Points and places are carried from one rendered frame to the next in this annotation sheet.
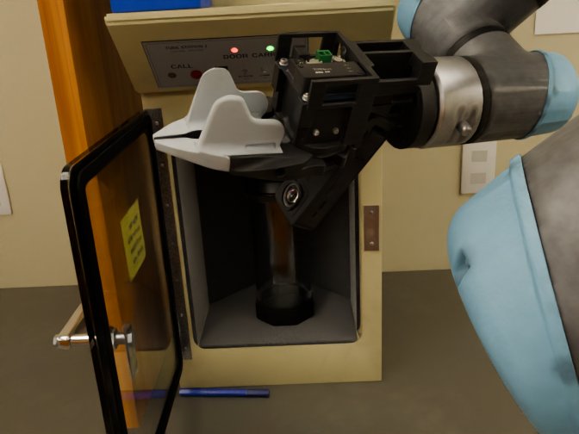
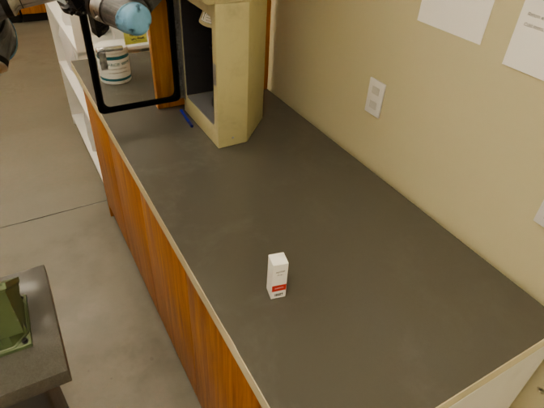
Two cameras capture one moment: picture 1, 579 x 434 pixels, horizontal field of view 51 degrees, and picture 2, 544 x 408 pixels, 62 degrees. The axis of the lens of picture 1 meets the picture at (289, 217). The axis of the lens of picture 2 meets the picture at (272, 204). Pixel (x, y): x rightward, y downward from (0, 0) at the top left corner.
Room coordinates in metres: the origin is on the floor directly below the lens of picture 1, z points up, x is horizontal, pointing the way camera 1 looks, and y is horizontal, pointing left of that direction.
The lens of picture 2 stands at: (0.23, -1.36, 1.76)
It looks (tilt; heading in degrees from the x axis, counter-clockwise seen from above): 38 degrees down; 57
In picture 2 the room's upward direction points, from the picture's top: 4 degrees clockwise
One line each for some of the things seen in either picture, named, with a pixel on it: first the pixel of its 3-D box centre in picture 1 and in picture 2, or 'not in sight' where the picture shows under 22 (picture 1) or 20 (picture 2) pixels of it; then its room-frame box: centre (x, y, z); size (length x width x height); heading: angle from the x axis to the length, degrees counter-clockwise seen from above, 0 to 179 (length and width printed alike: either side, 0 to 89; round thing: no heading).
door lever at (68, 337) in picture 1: (92, 322); not in sight; (0.58, 0.22, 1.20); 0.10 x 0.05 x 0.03; 178
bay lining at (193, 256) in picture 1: (273, 208); (230, 56); (0.94, 0.03, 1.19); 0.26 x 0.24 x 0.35; 88
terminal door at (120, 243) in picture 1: (138, 298); (133, 53); (0.65, 0.19, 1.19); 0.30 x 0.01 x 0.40; 178
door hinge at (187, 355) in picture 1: (168, 245); (179, 48); (0.81, 0.18, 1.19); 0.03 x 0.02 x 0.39; 88
